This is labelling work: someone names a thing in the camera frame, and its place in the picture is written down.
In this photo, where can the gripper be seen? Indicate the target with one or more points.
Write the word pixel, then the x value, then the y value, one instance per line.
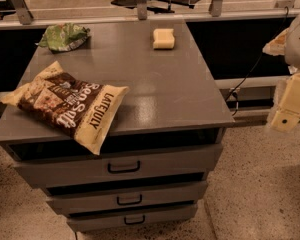
pixel 299 45

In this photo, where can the green jalapeno chip bag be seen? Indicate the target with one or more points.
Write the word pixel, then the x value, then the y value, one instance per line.
pixel 64 37

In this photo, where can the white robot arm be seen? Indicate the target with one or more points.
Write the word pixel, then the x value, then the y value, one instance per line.
pixel 287 43

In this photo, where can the yellow sponge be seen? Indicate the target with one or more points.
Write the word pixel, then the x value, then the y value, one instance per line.
pixel 163 39

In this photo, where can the brown Late July chip bag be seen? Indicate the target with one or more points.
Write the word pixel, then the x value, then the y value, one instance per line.
pixel 82 110

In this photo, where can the middle grey drawer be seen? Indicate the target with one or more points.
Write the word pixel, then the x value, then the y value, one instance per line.
pixel 127 198

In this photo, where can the grey drawer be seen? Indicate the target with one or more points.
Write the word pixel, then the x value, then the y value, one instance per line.
pixel 127 198
pixel 116 167
pixel 132 218

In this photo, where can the grey drawer cabinet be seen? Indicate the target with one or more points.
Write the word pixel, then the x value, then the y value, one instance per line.
pixel 173 102

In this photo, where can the bottom grey drawer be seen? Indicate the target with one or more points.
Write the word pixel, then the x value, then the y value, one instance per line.
pixel 132 218

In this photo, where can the top grey drawer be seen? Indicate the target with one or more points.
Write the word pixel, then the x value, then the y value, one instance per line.
pixel 116 167

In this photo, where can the grey metal rail frame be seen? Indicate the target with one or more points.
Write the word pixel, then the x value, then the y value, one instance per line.
pixel 48 12

